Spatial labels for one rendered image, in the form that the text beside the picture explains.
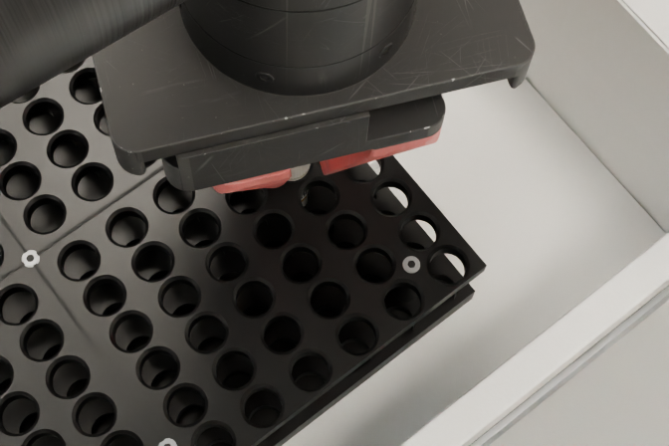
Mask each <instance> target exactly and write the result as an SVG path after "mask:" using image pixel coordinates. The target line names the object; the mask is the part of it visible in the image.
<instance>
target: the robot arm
mask: <svg viewBox="0 0 669 446"><path fill-rule="evenodd" d="M535 48H536V44H535V40H534V37H533V34H532V32H531V29H530V26H529V24H528V21H527V19H526V16H525V13H524V11H523V8H522V5H521V3H520V0H0V109H1V108H3V107H4V106H6V105H8V104H10V103H11V102H13V101H15V100H17V99H18V98H20V97H22V96H23V95H25V94H27V93H29V92H30V91H32V90H34V89H35V88H37V87H39V86H41V85H42V84H44V83H46V82H47V81H48V80H50V79H52V78H53V77H55V76H57V75H59V74H60V73H62V72H64V71H66V70H67V69H69V68H71V67H72V66H74V65H76V64H78V63H79V62H81V61H83V60H85V59H86V58H88V57H90V56H93V61H94V65H95V70H96V74H97V78H98V83H99V87H100V92H101V96H102V101H103V105H104V109H105V114H106V118H107V123H108V127H109V132H110V136H111V142H112V145H113V148H114V152H115V155H116V158H117V161H118V163H119V165H120V166H121V167H122V168H123V169H124V170H125V171H127V172H128V173H131V174H134V175H143V174H145V171H146V170H145V165H144V163H145V162H148V161H152V160H156V159H160V158H161V159H162V163H163V167H164V171H165V175H166V178H167V180H168V181H169V183H170V184H171V185H172V186H174V187H175V188H177V189H180V190H183V191H194V190H199V189H204V188H208V187H213V188H214V190H216V192H218V193H220V194H223V193H230V192H237V191H245V190H252V189H259V188H277V187H280V186H282V185H284V184H285V183H286V182H287V181H288V180H289V179H290V178H291V177H292V173H291V168H294V167H298V166H302V165H306V164H311V163H315V162H320V165H321V168H322V171H323V174H324V175H329V174H333V173H336V172H339V171H342V170H345V169H348V168H351V167H355V166H358V165H361V164H364V163H367V162H371V161H374V160H378V159H380V158H384V157H387V156H390V155H394V154H397V153H401V152H404V151H408V150H411V149H414V148H418V147H421V146H425V145H428V144H432V143H435V142H436V141H437V140H438V138H439V135H440V132H441V128H442V124H443V120H444V116H445V112H446V105H445V101H444V99H443V96H442V94H445V93H449V92H454V91H458V90H462V89H467V88H471V87H475V86H480V85H484V84H488V83H492V82H496V81H500V80H505V79H507V80H508V82H509V85H510V87H511V88H513V89H515V88H516V87H518V86H519V85H520V84H521V83H522V82H523V81H524V79H525V77H526V74H527V71H528V69H529V66H530V63H531V60H532V58H533V55H534V52H535Z"/></svg>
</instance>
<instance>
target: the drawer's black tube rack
mask: <svg viewBox="0 0 669 446"><path fill-rule="evenodd" d="M144 165H145V170H146V171H145V174H143V175H134V174H131V173H128V172H127V171H125V170H124V169H123V168H122V167H121V166H120V165H119V163H118V161H117V158H116V155H115V152H114V148H113V145H112V139H111V136H110V132H109V127H108V123H107V118H106V114H105V109H104V105H103V101H102V96H101V92H100V87H99V83H98V78H97V74H96V70H95V65H94V61H93V56H90V57H88V58H86V59H85V60H83V61H81V62H79V63H78V64H76V65H74V66H72V67H71V68H69V69H67V70H66V71H64V72H62V73H60V74H59V75H57V76H55V77H53V78H52V79H50V80H48V81H47V82H46V83H44V84H42V85H41V86H39V87H37V88H35V89H34V90H32V91H30V92H29V93H27V94H25V95H23V96H22V97H20V98H18V99H17V100H15V101H13V102H11V103H10V104H8V105H6V106H4V107H3V108H1V109H0V446H282V445H283V444H285V443H286V442H287V441H288V440H290V439H291V438H292V437H294V436H295V435H296V434H298V433H299V432H300V431H301V430H303V429H304V428H305V427H307V426H308V425H309V424H311V423H312V422H313V421H314V420H316V419H317V418H318V417H320V416H321V415H322V414H324V413H325V412H326V411H327V410H329V409H330V408H331V407H333V406H334V405H335V404H336V403H338V402H339V401H340V400H342V399H343V398H344V397H346V396H347V395H348V394H349V393H351V392H352V391H353V390H355V389H356V388H357V387H359V386H360V385H361V384H362V383H364V382H365V381H366V380H368V379H369V378H370V377H372V376H373V375H374V374H375V373H377V372H378V371H379V370H381V369H382V368H383V367H385V366H386V365H387V364H388V363H390V362H391V361H392V360H394V359H395V358H396V357H397V356H399V355H400V354H401V353H403V352H404V351H405V350H407V349H408V348H409V347H410V346H412V345H413V344H414V343H416V342H417V341H418V340H420V339H421V338H422V337H423V336H425V335H426V334H428V333H429V332H430V331H432V330H433V329H434V328H435V327H437V326H438V325H439V324H441V323H442V322H443V321H445V320H446V319H447V318H448V317H450V316H451V315H452V314H454V313H455V312H456V311H457V310H459V309H460V308H461V307H463V306H464V305H465V304H467V303H468V302H469V301H470V300H472V298H473V296H474V293H475V290H474V289H473V288H472V287H471V285H470V284H469V283H468V284H467V285H466V286H464V287H463V288H462V289H461V290H459V291H458V292H457V293H455V294H454V295H453V296H451V297H450V298H449V299H448V300H446V301H445V302H444V303H442V304H441V305H440V302H441V300H440V299H439V298H438V297H437V295H436V294H435V293H434V292H433V291H432V289H431V288H430V287H429V286H428V284H427V283H426V282H425V281H424V280H423V278H422V277H421V276H420V275H419V274H418V272H417V271H418V270H419V268H420V262H419V260H418V259H417V258H416V257H413V256H409V257H406V258H405V257H404V256H403V254H402V253H401V252H400V251H399V250H398V248H397V247H396V246H395V245H394V243H393V242H392V241H391V240H390V239H389V237H388V236H387V235H386V234H385V233H384V231H383V230H382V229H381V228H380V227H379V225H378V224H377V223H376V222H375V221H374V219H373V218H372V217H371V216H370V215H369V213H368V212H367V211H366V210H365V209H364V207H363V206H362V205H361V204H360V203H359V201H358V200H357V199H356V198H355V196H354V195H353V194H352V193H351V192H350V190H349V189H348V188H347V187H346V186H345V184H344V183H343V182H342V181H341V180H340V178H339V177H338V176H337V175H336V174H335V173H333V174H329V175H324V174H323V171H322V168H321V165H320V162H315V163H311V165H310V169H309V171H308V173H307V174H306V175H305V176H304V177H303V178H301V179H299V180H296V181H287V182H286V183H285V184H284V185H282V186H280V187H277V188H259V189H252V190H245V191H237V192H230V193H223V194H220V193H218V192H216V190H214V188H213V187H208V188H204V189H199V190H194V191H183V190H180V189H177V188H175V187H174V186H172V185H171V184H170V183H169V181H168V180H167V178H166V175H165V171H164V167H163V163H162V159H161V158H160V159H156V160H152V161H148V162H145V163H144ZM308 189H309V192H308V203H307V204H306V206H303V204H302V197H303V195H304V193H305V192H306V191H307V190H308ZM439 305H440V306H439Z"/></svg>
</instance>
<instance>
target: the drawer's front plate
mask: <svg viewBox="0 0 669 446"><path fill-rule="evenodd" d="M520 3H521V5H522V8H523V11H524V13H525V16H526V19H527V21H528V24H529V26H530V29H531V32H532V34H533V37H534V40H535V44H536V48H535V52H534V55H533V58H532V60H531V63H530V66H529V69H528V71H527V74H526V77H525V79H526V80H527V81H528V82H529V83H530V84H531V86H532V87H533V88H534V89H535V90H536V91H537V92H538V93H539V94H540V95H541V97H542V98H543V99H544V100H545V101H546V102H547V103H548V104H549V105H550V107H551V108H552V109H553V110H554V111H555V112H556V113H557V114H558V115H559V117H560V118H561V119H562V120H563V121H564V122H565V123H566V124H567V125H568V126H569V128H570V129H571V130H572V131H573V132H574V133H575V134H576V135H577V136H578V137H579V139H580V140H581V141H582V142H583V143H584V144H585V145H586V146H587V147H588V148H589V150H590V151H591V152H592V153H593V154H594V155H595V156H596V157H597V158H598V159H599V161H600V162H601V163H602V164H603V165H604V166H605V167H606V168H607V169H608V170H609V172H610V173H611V174H612V175H613V176H614V177H615V178H616V179H617V180H618V181H619V183H620V184H621V185H622V186H623V187H624V188H625V189H626V190H627V191H628V192H629V194H630V195H631V196H632V197H633V198H634V199H635V200H636V201H637V202H638V203H639V205H640V206H641V207H642V208H643V209H644V210H645V211H646V212H647V213H648V214H649V216H650V217H651V218H652V219H653V220H654V221H655V222H656V223H657V224H658V225H659V227H660V228H661V229H662V230H663V231H664V232H665V233H666V234H667V233H668V232H669V0H520Z"/></svg>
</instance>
